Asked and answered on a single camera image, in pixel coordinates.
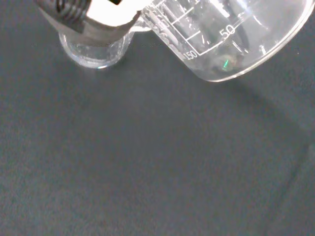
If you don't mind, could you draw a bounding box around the small clear glass beaker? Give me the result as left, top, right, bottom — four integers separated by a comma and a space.
58, 21, 151, 70

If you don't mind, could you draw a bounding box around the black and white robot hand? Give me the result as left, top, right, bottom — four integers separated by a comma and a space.
34, 0, 151, 45

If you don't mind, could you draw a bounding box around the black bench cloth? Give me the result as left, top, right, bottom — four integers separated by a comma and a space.
0, 0, 315, 236

